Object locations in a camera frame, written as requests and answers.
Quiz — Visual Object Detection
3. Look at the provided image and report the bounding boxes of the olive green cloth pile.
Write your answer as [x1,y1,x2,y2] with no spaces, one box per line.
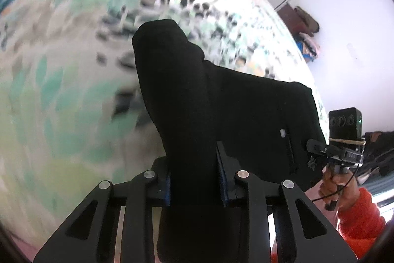
[293,6,320,38]

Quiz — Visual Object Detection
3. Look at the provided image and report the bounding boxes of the person's right hand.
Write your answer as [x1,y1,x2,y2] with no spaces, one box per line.
[318,165,361,212]

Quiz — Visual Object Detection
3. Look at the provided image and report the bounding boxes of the black pants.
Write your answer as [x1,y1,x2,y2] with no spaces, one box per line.
[132,19,328,263]

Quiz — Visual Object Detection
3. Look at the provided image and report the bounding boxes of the colourful clothes pile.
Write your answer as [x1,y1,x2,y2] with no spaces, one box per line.
[295,31,321,63]

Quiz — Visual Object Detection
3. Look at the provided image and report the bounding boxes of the printed green white bedsheet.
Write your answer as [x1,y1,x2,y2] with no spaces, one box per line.
[0,0,328,248]

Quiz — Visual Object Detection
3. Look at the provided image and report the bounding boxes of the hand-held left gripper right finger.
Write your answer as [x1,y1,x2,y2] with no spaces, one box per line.
[215,140,359,263]

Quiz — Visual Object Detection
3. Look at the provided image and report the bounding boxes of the thin black cable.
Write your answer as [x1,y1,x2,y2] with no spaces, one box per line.
[309,163,361,202]

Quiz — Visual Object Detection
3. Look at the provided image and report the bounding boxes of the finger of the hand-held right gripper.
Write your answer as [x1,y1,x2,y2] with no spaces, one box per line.
[307,139,329,156]

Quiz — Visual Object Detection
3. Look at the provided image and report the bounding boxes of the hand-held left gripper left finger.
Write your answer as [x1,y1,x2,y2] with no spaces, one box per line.
[33,170,172,263]

